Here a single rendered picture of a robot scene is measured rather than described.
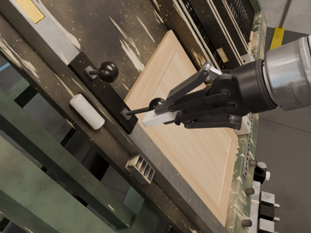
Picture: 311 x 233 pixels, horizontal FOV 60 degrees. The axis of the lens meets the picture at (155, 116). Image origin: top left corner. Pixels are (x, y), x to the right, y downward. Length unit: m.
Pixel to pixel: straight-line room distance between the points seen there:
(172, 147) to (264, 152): 1.71
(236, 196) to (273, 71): 0.74
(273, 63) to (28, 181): 0.38
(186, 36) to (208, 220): 0.61
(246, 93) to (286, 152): 2.14
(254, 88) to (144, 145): 0.35
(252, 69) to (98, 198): 0.44
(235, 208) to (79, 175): 0.60
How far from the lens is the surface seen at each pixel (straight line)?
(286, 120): 2.80
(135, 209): 0.75
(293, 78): 0.37
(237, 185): 1.08
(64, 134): 2.28
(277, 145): 2.54
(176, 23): 0.99
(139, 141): 0.64
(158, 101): 0.52
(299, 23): 4.33
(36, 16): 0.57
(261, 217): 1.24
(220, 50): 1.34
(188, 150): 0.86
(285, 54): 0.38
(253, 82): 0.39
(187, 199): 0.78
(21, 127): 0.58
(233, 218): 1.01
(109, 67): 0.46
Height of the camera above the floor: 1.80
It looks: 45 degrees down
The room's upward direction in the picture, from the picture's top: straight up
